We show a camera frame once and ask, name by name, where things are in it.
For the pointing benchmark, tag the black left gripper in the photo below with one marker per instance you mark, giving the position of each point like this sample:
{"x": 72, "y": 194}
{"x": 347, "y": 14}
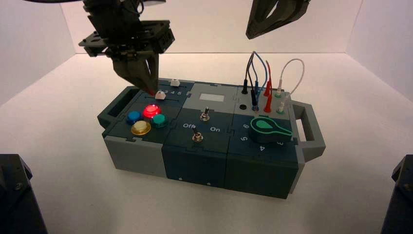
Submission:
{"x": 129, "y": 40}

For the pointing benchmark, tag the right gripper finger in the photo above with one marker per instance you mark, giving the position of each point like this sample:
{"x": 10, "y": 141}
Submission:
{"x": 292, "y": 9}
{"x": 258, "y": 16}

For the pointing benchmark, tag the red round push button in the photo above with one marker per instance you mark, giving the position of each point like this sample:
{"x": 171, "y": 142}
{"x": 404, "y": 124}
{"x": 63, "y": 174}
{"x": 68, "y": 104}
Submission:
{"x": 151, "y": 111}

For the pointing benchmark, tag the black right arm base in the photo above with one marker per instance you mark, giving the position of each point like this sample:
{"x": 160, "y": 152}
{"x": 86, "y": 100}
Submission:
{"x": 400, "y": 203}

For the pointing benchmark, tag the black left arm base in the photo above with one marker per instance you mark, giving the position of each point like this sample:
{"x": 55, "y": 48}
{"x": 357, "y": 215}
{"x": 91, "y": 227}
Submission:
{"x": 16, "y": 200}

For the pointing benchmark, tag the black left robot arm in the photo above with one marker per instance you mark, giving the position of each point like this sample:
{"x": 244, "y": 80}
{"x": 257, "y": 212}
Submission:
{"x": 111, "y": 14}

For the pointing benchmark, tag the blue round push button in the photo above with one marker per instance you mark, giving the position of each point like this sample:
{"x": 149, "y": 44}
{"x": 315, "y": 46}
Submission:
{"x": 133, "y": 117}

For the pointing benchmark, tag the green round push button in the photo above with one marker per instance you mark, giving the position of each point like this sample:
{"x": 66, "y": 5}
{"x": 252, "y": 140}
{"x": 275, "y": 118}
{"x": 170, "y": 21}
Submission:
{"x": 159, "y": 120}

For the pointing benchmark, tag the yellow round push button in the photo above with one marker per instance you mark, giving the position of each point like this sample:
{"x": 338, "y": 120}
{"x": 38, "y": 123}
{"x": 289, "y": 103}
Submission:
{"x": 141, "y": 128}

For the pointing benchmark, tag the white slider knob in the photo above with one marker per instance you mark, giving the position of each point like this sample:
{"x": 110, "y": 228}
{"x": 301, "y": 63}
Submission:
{"x": 174, "y": 82}
{"x": 160, "y": 95}

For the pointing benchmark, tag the white rectangular display window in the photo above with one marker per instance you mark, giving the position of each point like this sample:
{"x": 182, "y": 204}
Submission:
{"x": 211, "y": 97}

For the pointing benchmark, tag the black round socket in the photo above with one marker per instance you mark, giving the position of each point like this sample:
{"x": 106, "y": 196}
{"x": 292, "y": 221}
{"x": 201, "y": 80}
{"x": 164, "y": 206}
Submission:
{"x": 242, "y": 107}

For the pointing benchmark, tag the modular grey green task box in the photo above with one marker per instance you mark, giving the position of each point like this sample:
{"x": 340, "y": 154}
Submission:
{"x": 193, "y": 161}

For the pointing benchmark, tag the green rotary pointer knob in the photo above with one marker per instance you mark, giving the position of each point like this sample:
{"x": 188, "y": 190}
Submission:
{"x": 266, "y": 130}

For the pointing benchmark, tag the metal toggle switch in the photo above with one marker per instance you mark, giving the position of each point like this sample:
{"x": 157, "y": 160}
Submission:
{"x": 204, "y": 116}
{"x": 197, "y": 136}

